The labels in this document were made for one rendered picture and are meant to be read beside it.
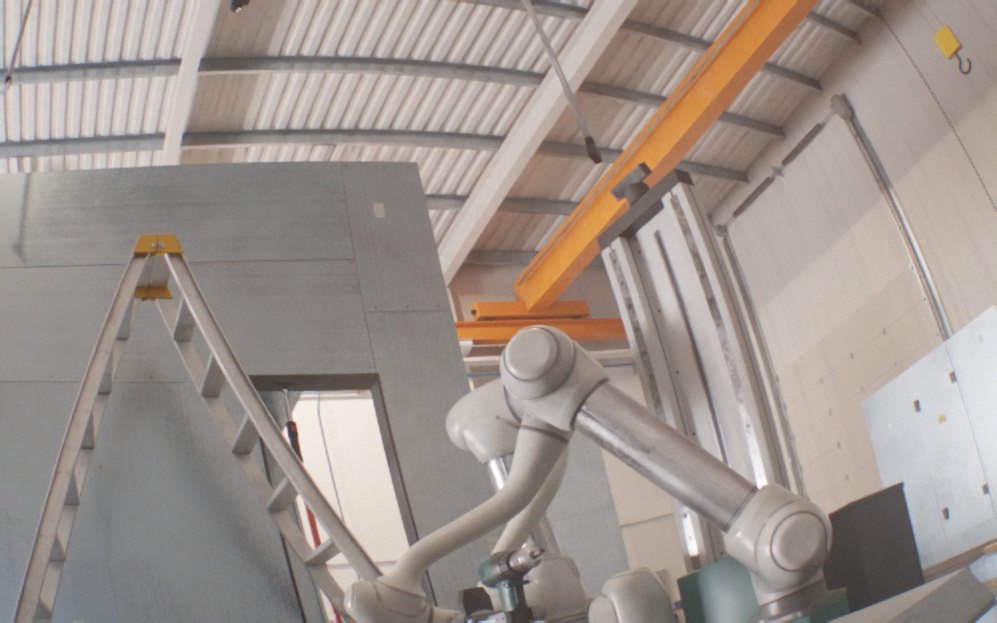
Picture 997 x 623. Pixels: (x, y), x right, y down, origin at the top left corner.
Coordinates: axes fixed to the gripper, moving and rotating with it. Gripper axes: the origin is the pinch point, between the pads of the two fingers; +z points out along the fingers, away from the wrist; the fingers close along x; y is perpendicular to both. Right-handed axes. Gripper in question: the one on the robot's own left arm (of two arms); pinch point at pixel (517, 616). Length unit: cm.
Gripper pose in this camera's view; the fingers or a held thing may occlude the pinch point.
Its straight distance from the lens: 146.9
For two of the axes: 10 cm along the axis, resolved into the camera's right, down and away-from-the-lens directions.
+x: -8.9, 0.1, -4.5
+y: 2.3, 8.8, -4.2
